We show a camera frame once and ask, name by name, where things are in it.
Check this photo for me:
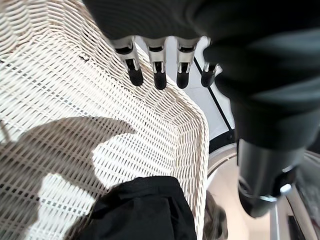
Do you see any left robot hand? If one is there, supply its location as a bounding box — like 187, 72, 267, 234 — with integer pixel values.
81, 0, 320, 220

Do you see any white washing machine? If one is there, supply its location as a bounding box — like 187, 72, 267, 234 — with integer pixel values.
186, 36, 320, 240

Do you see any white wicker laundry basket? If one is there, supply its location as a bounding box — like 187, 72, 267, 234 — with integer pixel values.
0, 0, 210, 240

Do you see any black garment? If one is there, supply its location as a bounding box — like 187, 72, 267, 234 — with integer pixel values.
79, 175, 198, 240

